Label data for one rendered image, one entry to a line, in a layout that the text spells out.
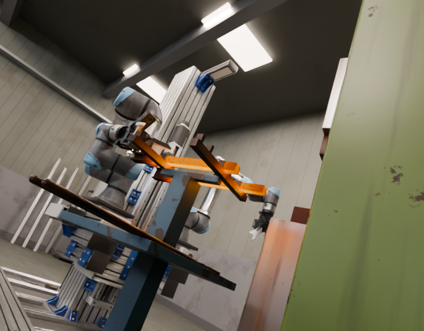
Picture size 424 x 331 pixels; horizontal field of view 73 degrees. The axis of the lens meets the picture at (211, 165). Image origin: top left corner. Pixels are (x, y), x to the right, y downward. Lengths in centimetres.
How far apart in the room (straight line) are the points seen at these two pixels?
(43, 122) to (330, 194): 754
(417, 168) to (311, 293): 34
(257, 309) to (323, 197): 43
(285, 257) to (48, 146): 726
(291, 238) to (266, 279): 15
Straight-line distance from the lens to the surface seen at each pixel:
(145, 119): 112
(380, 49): 99
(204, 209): 199
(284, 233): 100
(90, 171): 165
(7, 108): 788
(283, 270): 97
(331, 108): 135
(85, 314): 190
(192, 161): 84
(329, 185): 73
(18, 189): 773
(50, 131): 794
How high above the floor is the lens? 63
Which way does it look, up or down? 22 degrees up
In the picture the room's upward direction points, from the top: 22 degrees clockwise
